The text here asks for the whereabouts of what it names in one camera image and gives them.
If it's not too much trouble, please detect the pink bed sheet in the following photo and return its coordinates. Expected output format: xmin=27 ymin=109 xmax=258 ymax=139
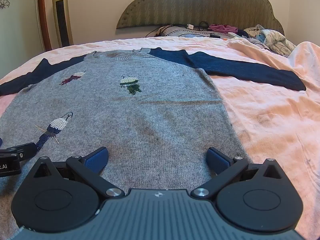
xmin=0 ymin=36 xmax=320 ymax=240

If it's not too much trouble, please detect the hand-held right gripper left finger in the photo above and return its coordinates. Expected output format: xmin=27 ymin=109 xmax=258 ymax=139
xmin=31 ymin=147 xmax=125 ymax=200

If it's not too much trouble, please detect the pile of light printed clothes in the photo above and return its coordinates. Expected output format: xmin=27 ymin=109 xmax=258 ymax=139
xmin=243 ymin=24 xmax=297 ymax=56

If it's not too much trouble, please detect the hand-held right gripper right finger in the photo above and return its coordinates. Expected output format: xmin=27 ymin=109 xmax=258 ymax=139
xmin=191 ymin=147 xmax=284 ymax=201

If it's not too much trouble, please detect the brown wooden frame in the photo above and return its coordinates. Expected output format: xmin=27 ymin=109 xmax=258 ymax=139
xmin=37 ymin=0 xmax=53 ymax=52

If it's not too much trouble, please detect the olive upholstered headboard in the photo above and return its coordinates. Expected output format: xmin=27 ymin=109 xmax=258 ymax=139
xmin=116 ymin=0 xmax=285 ymax=36

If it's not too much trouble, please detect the magenta cloth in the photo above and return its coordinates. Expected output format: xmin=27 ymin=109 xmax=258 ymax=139
xmin=209 ymin=24 xmax=238 ymax=34

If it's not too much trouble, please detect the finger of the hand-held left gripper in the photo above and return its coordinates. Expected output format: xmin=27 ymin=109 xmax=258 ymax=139
xmin=0 ymin=142 xmax=38 ymax=162

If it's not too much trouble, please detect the grey striped pillow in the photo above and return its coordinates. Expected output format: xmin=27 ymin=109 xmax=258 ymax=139
xmin=155 ymin=25 xmax=225 ymax=39

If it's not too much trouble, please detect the grey sweater with navy sleeves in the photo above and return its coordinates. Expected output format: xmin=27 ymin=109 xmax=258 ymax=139
xmin=0 ymin=47 xmax=307 ymax=238

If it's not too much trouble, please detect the beige tower heater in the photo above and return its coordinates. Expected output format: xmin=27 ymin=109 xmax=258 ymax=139
xmin=52 ymin=0 xmax=74 ymax=48

